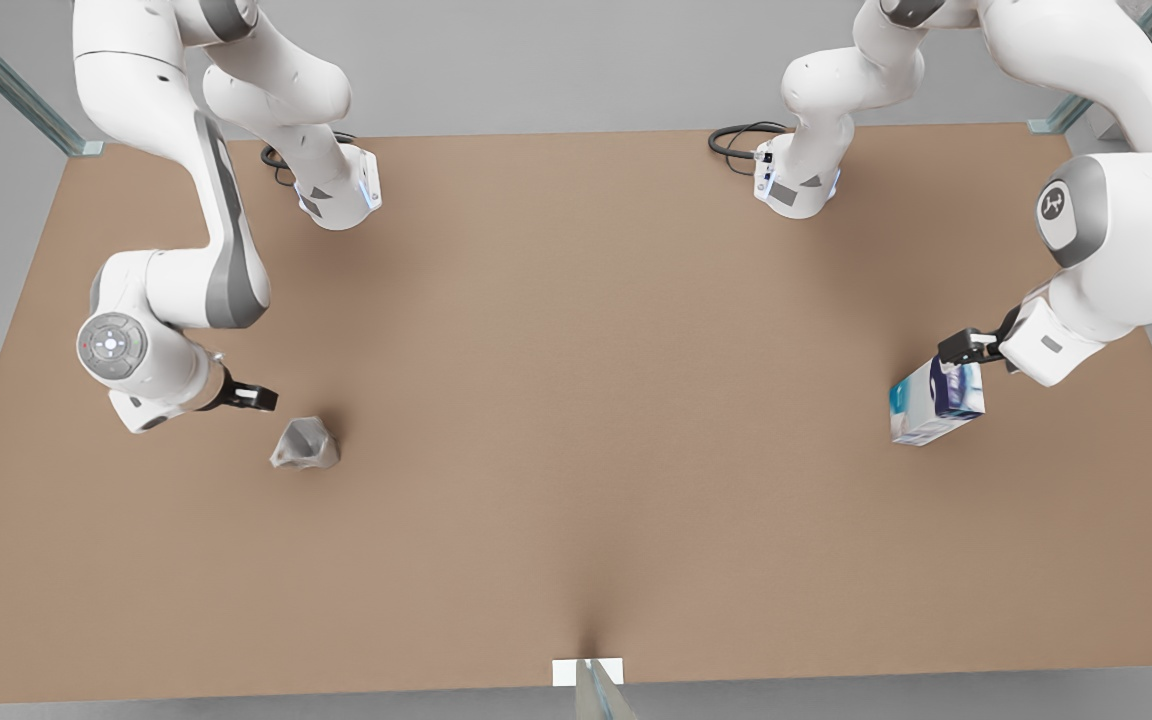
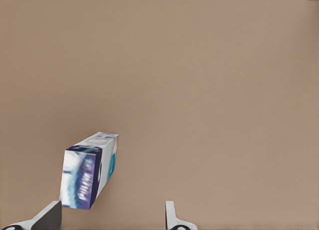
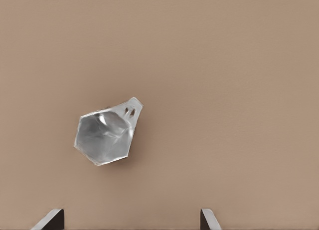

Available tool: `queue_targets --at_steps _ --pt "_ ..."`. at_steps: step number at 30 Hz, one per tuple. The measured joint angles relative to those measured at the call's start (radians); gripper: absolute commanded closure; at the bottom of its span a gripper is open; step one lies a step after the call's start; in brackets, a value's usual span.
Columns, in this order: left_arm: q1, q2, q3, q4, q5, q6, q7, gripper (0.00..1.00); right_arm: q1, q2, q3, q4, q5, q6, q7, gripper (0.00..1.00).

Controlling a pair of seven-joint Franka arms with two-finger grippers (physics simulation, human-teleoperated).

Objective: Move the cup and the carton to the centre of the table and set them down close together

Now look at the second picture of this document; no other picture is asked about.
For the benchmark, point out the blue and white printed box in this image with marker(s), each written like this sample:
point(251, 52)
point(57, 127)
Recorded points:
point(84, 172)

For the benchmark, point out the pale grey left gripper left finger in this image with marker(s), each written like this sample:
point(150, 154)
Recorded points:
point(47, 216)

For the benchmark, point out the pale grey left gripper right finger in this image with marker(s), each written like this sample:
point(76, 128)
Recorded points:
point(170, 215)

